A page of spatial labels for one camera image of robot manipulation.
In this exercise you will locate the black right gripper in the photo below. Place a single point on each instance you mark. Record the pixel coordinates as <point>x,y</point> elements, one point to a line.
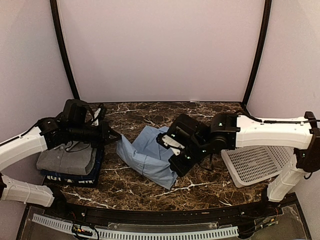
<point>181,169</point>

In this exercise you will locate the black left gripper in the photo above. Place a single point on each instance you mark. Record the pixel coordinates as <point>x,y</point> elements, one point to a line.
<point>105,130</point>

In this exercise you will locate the light blue long sleeve shirt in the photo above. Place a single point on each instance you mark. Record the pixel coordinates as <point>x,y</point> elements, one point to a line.
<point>147,157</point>

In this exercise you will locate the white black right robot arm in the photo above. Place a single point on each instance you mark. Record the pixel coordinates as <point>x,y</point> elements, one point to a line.
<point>229,131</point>

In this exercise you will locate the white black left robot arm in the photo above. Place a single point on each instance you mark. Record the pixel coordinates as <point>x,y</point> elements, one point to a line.
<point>45,135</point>

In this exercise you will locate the folded navy plaid shirt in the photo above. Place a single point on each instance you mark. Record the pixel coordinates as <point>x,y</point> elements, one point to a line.
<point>92,175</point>

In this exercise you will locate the folded grey button shirt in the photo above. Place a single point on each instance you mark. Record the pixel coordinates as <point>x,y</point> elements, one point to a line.
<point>80,160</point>

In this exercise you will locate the folded black printed shirt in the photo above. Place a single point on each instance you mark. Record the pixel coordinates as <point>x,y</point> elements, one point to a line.
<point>91,183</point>

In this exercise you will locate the white plastic mesh basket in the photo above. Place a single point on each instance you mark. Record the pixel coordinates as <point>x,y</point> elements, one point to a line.
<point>254,164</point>

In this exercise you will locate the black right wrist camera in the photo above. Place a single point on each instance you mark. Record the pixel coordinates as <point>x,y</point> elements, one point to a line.
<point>184,131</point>

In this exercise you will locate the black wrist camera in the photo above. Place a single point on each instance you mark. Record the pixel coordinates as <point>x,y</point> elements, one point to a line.
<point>184,131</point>
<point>78,112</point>

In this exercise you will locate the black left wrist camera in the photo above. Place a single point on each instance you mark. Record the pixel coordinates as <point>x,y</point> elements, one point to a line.
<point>78,112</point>

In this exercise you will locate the black front rail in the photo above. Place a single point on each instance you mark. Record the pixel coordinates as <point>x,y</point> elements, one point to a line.
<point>102,216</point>

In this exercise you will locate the white slotted cable duct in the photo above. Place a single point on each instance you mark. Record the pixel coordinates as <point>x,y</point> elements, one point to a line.
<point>119,231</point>

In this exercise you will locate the black left frame post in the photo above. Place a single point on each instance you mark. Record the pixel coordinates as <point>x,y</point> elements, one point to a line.
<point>62,48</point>

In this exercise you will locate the black frame post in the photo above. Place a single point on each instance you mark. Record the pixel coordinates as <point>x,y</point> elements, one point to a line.
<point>62,48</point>
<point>258,53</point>

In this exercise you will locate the black right frame post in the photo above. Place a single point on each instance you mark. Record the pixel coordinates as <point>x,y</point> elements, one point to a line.
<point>258,53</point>

